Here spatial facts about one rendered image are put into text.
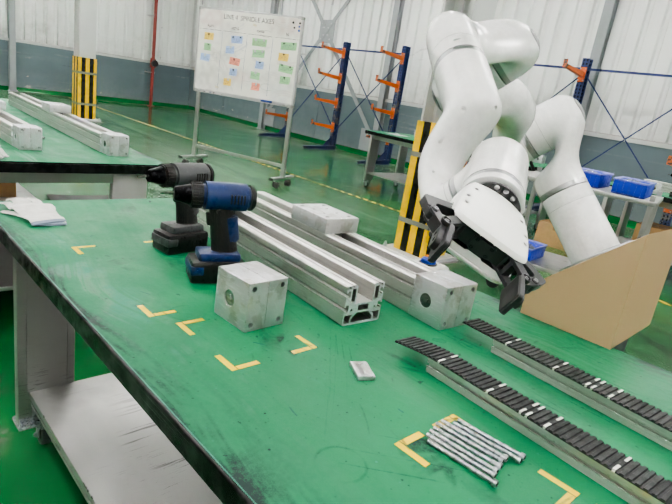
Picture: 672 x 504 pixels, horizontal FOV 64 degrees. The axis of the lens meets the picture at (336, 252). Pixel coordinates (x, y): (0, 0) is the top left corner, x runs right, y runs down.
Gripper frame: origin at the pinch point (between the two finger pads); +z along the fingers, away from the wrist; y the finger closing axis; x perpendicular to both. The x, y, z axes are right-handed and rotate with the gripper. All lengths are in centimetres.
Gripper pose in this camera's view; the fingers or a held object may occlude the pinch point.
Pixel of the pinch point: (475, 274)
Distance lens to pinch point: 57.4
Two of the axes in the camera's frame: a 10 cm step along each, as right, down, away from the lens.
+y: -8.1, -5.8, -0.4
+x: 4.9, -6.4, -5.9
